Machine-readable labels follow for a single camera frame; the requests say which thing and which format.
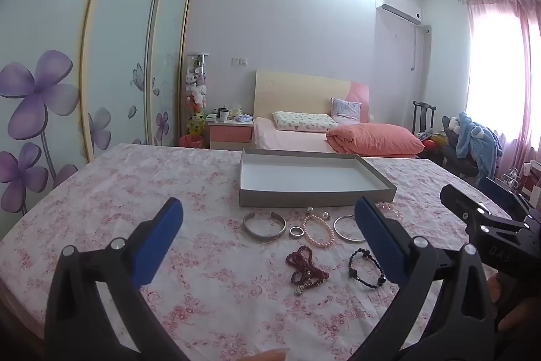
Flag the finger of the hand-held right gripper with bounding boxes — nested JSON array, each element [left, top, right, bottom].
[[440, 183, 494, 235], [479, 176, 532, 219]]

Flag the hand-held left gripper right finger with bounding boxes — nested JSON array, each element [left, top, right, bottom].
[[346, 196, 499, 361]]

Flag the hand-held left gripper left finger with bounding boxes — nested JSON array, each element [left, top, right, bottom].
[[43, 197, 192, 361]]

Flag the large pink bead bracelet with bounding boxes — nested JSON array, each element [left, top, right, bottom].
[[376, 201, 401, 217]]

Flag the thin silver bangle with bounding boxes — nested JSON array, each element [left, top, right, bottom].
[[333, 215, 368, 244]]

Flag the black bead bracelet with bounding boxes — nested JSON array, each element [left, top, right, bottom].
[[348, 248, 386, 289]]

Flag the pink pearl bracelet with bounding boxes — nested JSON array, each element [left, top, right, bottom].
[[302, 214, 335, 248]]

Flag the dark red bead bracelet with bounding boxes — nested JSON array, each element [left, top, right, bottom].
[[286, 245, 329, 295]]

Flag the grey cardboard box tray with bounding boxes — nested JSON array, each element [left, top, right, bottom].
[[239, 149, 398, 208]]

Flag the silver cuff bracelet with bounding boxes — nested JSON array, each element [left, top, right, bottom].
[[242, 211, 287, 240]]

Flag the person's right hand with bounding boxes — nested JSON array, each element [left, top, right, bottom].
[[486, 275, 541, 335]]

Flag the person's left hand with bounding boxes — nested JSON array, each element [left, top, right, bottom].
[[249, 347, 291, 361]]

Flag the black office chair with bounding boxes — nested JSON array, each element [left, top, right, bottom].
[[441, 116, 483, 178]]

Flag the pink floral tablecloth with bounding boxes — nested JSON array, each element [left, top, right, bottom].
[[0, 143, 512, 361]]

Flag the colourful toys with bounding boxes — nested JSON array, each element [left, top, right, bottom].
[[418, 130, 449, 153]]

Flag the red trash bin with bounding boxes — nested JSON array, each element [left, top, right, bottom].
[[178, 134, 205, 149]]

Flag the folded salmon quilt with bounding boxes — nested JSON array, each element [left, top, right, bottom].
[[326, 123, 424, 157]]

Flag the black wooden chair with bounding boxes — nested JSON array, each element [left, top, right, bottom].
[[412, 100, 437, 134]]

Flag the pink curtain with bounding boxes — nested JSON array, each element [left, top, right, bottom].
[[457, 0, 541, 185]]

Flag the pink and cream nightstand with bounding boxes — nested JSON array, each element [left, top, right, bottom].
[[207, 119, 255, 151]]

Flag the small lilac pillow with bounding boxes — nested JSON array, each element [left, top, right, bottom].
[[330, 98, 363, 121]]

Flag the floral white pillow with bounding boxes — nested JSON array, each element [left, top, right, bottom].
[[272, 111, 339, 132]]

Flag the clear tube of plush toys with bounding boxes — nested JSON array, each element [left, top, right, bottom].
[[185, 53, 210, 137]]

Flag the air conditioner pipe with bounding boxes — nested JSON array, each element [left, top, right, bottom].
[[408, 24, 432, 72]]

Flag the bed with cream headboard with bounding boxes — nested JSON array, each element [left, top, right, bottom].
[[251, 69, 427, 159]]

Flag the wardrobe with floral sliding doors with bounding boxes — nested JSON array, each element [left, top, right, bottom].
[[0, 0, 196, 218]]

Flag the white air conditioner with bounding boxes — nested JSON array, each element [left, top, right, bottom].
[[375, 0, 422, 25]]

